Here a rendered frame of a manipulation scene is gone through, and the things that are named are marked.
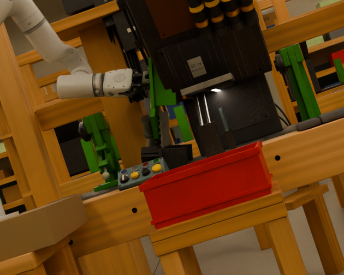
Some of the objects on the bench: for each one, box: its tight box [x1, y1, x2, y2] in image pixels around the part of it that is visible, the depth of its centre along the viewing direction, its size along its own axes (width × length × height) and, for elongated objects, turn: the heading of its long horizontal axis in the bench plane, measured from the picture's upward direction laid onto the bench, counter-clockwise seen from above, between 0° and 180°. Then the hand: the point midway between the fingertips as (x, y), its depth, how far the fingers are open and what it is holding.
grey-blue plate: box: [218, 107, 238, 150], centre depth 218 cm, size 10×2×14 cm, turn 80°
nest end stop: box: [141, 154, 159, 163], centre depth 227 cm, size 4×7×6 cm, turn 170°
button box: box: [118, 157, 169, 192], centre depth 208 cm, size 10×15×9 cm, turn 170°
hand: (147, 82), depth 237 cm, fingers closed on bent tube, 3 cm apart
